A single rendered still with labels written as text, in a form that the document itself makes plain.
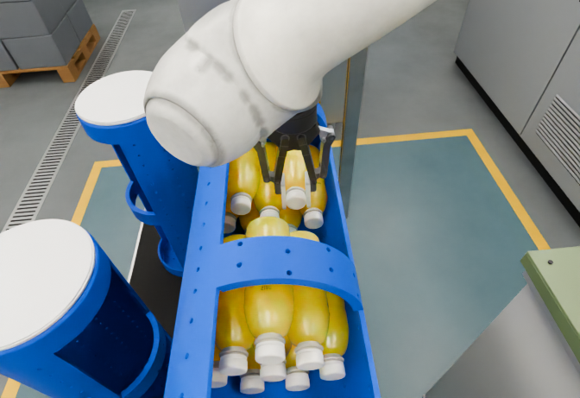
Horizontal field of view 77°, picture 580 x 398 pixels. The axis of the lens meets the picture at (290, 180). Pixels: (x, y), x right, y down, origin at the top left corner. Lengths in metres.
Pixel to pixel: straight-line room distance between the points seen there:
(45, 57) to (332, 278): 3.40
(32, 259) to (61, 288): 0.11
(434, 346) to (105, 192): 1.98
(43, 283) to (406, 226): 1.70
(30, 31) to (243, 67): 3.38
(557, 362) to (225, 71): 0.80
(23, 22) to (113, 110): 2.47
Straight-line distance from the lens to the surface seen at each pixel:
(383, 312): 1.83
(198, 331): 0.50
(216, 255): 0.53
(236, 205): 0.70
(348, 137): 1.64
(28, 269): 0.89
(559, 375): 0.92
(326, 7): 0.28
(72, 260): 0.86
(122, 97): 1.24
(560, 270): 0.84
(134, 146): 1.19
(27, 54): 3.75
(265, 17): 0.30
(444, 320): 1.88
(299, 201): 0.69
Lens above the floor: 1.66
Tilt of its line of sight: 47 degrees down
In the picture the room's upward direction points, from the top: 4 degrees counter-clockwise
